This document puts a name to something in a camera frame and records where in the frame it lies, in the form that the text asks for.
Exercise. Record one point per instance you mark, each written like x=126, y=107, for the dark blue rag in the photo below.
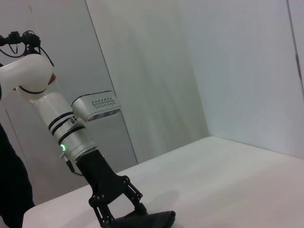
x=154, y=219

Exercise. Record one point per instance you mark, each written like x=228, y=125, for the black robot torso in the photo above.
x=12, y=178

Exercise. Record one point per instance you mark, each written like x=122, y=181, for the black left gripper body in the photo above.
x=102, y=178

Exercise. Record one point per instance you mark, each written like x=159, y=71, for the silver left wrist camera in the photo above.
x=99, y=107

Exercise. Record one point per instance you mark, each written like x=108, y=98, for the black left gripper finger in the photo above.
x=103, y=212
x=136, y=197

